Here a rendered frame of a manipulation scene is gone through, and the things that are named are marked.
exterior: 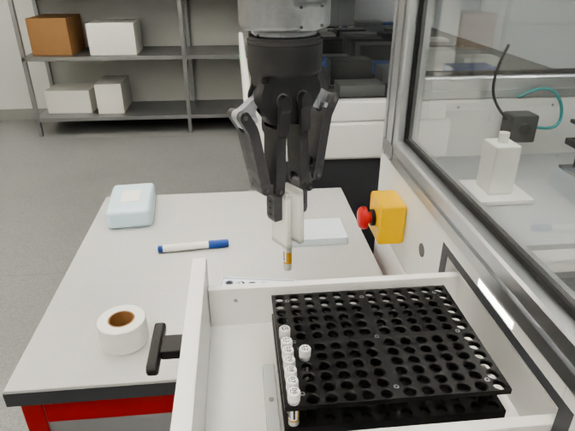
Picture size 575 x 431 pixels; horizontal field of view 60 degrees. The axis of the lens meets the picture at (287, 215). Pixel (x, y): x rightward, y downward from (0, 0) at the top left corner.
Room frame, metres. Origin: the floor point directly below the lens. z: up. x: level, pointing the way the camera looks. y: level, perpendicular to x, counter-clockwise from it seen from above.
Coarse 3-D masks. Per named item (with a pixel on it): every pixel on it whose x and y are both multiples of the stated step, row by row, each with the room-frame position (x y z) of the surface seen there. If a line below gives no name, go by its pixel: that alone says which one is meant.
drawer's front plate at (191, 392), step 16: (192, 272) 0.52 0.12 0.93; (192, 288) 0.48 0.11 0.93; (192, 304) 0.45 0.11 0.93; (208, 304) 0.52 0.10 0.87; (192, 320) 0.42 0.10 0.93; (208, 320) 0.50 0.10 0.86; (192, 336) 0.40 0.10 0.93; (208, 336) 0.49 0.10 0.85; (192, 352) 0.37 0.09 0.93; (208, 352) 0.47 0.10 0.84; (192, 368) 0.35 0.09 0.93; (208, 368) 0.45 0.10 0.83; (176, 384) 0.33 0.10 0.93; (192, 384) 0.33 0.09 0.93; (176, 400) 0.31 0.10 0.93; (192, 400) 0.31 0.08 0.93; (176, 416) 0.30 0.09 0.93; (192, 416) 0.30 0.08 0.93
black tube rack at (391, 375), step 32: (384, 288) 0.52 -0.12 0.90; (416, 288) 0.52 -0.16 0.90; (320, 320) 0.46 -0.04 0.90; (352, 320) 0.46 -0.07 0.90; (384, 320) 0.46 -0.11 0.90; (416, 320) 0.46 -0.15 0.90; (448, 320) 0.46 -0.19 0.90; (320, 352) 0.41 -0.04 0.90; (352, 352) 0.41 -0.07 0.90; (384, 352) 0.41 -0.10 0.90; (416, 352) 0.41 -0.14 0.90; (448, 352) 0.41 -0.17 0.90; (480, 352) 0.41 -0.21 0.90; (320, 384) 0.36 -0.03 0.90; (352, 384) 0.36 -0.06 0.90; (384, 384) 0.39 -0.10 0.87; (416, 384) 0.36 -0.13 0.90; (448, 384) 0.36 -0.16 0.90; (480, 384) 0.36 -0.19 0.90; (320, 416) 0.35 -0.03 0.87; (352, 416) 0.35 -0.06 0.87; (384, 416) 0.35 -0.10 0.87; (416, 416) 0.35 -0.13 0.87; (448, 416) 0.35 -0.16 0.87; (480, 416) 0.35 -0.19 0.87
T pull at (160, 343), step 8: (160, 328) 0.43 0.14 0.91; (152, 336) 0.42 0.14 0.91; (160, 336) 0.42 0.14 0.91; (168, 336) 0.42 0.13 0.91; (176, 336) 0.42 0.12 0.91; (152, 344) 0.40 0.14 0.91; (160, 344) 0.41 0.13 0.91; (168, 344) 0.41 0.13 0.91; (176, 344) 0.41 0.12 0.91; (152, 352) 0.39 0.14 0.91; (160, 352) 0.40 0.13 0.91; (168, 352) 0.40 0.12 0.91; (176, 352) 0.40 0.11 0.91; (152, 360) 0.38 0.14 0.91; (160, 360) 0.39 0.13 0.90; (152, 368) 0.37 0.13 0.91
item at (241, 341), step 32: (224, 288) 0.53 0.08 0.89; (256, 288) 0.53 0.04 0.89; (288, 288) 0.54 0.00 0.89; (320, 288) 0.54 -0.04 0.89; (352, 288) 0.54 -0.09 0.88; (448, 288) 0.56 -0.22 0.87; (224, 320) 0.53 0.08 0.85; (256, 320) 0.53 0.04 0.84; (480, 320) 0.49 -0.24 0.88; (224, 352) 0.48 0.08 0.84; (256, 352) 0.48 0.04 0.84; (512, 352) 0.42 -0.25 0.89; (224, 384) 0.42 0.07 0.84; (256, 384) 0.42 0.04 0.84; (512, 384) 0.40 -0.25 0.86; (224, 416) 0.38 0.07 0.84; (256, 416) 0.38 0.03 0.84; (512, 416) 0.38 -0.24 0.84; (544, 416) 0.33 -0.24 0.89
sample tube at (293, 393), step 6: (288, 390) 0.34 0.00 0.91; (294, 390) 0.34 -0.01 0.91; (288, 396) 0.34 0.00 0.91; (294, 396) 0.33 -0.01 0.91; (288, 402) 0.34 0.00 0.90; (294, 402) 0.33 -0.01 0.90; (288, 414) 0.34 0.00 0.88; (294, 414) 0.34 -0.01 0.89; (288, 420) 0.34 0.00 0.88; (294, 420) 0.34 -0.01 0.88; (294, 426) 0.34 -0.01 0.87
